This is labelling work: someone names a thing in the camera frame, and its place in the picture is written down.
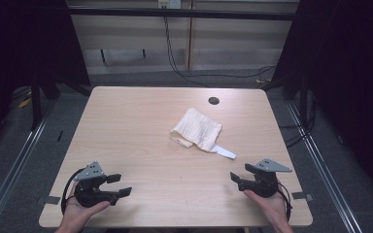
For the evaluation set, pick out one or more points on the metal floor rail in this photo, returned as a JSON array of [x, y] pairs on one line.
[[16, 161], [320, 161]]

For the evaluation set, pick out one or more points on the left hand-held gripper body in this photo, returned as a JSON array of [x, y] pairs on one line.
[[89, 194]]

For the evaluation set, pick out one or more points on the black horizontal frame bar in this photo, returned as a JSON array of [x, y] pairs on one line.
[[181, 13]]

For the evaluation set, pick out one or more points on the person's left hand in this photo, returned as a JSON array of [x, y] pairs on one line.
[[77, 213]]

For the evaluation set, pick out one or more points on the black curtain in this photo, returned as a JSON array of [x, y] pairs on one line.
[[353, 81], [19, 42]]

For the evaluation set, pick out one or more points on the yellow floor object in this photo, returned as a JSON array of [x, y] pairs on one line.
[[24, 102]]

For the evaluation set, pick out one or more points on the white wall socket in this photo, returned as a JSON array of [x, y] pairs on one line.
[[169, 4]]

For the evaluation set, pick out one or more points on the grey tape piece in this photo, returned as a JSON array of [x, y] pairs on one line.
[[302, 195], [51, 200]]

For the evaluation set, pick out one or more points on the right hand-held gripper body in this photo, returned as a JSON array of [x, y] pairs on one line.
[[265, 186]]

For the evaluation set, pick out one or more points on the white towel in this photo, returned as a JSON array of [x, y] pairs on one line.
[[196, 129]]

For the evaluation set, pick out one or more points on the person's right hand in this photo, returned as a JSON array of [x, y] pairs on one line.
[[272, 207]]

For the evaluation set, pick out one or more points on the small black floor strip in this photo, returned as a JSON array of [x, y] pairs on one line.
[[60, 136]]

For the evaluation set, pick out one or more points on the black stand post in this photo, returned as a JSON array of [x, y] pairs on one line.
[[36, 103]]

